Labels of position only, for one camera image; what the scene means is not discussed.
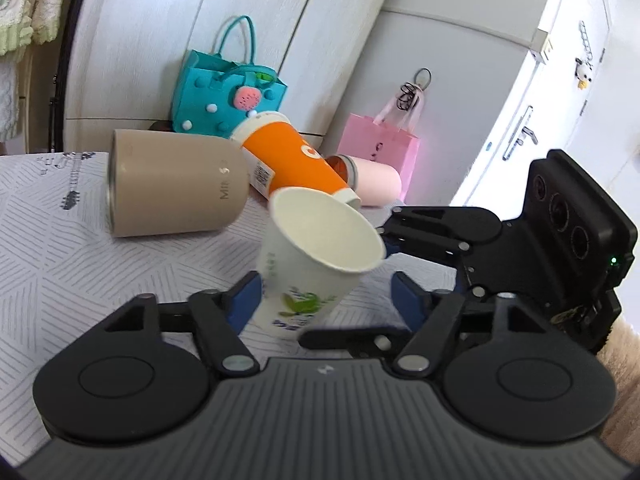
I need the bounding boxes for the small plush toy pendant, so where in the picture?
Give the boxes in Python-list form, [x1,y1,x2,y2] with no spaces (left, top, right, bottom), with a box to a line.
[574,20,596,91]

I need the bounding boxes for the black hair ties on hook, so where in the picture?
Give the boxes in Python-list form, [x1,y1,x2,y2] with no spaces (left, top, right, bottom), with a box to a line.
[397,67,434,112]

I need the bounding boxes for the silver door handle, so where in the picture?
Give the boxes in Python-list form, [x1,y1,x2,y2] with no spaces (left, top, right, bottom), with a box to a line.
[501,104,539,161]

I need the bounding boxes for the fluffy white green towel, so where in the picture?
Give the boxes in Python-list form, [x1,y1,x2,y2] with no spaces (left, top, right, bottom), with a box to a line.
[0,0,72,57]

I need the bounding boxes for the white door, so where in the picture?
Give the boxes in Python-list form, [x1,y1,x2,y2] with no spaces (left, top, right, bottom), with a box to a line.
[449,0,640,211]

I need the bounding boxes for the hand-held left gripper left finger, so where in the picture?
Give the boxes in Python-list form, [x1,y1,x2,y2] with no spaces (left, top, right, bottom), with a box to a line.
[102,271,263,379]

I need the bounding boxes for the white wardrobe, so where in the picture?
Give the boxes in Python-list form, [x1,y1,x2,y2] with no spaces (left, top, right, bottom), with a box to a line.
[64,0,572,201]

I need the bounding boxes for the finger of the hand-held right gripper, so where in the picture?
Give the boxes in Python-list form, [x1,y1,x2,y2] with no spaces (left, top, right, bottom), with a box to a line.
[376,204,504,267]
[298,326,415,361]

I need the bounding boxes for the pink gift bag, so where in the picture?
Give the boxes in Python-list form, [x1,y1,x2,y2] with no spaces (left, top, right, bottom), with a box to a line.
[337,94,421,197]

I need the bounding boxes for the teal handbag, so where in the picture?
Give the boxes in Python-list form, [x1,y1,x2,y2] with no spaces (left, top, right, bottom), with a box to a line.
[172,14,289,137]

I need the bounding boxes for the pink cup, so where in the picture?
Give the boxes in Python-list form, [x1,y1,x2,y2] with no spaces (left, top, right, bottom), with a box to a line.
[324,153,403,207]

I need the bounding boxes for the black pole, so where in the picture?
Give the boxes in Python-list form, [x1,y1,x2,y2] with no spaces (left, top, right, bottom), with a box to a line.
[46,0,97,154]

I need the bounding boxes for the orange paper cup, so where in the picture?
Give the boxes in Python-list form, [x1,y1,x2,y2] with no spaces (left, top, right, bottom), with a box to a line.
[230,111,362,210]

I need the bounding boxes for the beige mug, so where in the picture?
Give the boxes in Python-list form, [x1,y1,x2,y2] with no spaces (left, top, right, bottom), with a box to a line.
[107,128,250,239]

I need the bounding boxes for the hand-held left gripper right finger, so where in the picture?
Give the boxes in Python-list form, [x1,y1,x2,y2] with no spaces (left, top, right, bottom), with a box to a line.
[391,270,549,378]

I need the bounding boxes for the white patterned tablecloth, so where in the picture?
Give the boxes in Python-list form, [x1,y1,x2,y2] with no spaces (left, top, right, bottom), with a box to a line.
[0,149,466,467]

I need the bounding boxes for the person's right forearm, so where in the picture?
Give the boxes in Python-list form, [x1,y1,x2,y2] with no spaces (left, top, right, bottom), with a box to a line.
[596,318,640,462]

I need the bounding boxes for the white paper cup leaf print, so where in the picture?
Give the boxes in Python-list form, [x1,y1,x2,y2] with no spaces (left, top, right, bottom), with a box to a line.
[255,187,387,334]

